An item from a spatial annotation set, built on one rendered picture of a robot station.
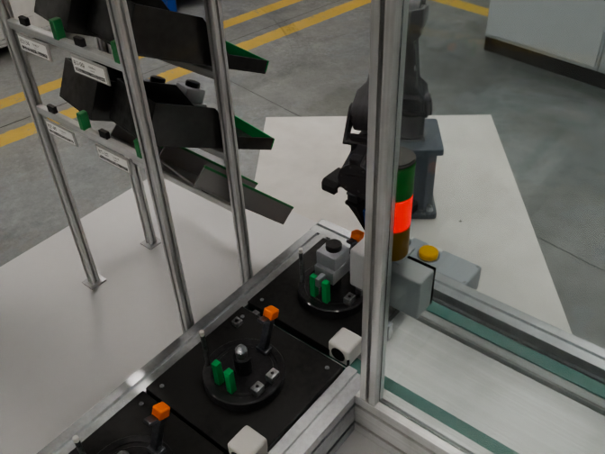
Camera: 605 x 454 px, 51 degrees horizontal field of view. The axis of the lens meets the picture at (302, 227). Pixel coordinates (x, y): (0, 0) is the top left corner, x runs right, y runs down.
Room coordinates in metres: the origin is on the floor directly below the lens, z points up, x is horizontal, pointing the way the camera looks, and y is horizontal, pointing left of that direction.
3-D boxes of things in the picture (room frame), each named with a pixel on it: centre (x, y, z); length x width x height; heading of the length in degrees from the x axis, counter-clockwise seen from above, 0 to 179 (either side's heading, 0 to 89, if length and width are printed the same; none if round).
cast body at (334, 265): (0.88, -0.05, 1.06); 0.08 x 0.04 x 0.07; 139
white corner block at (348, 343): (0.75, -0.07, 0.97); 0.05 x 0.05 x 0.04; 49
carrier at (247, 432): (0.70, 0.11, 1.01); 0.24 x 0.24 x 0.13; 49
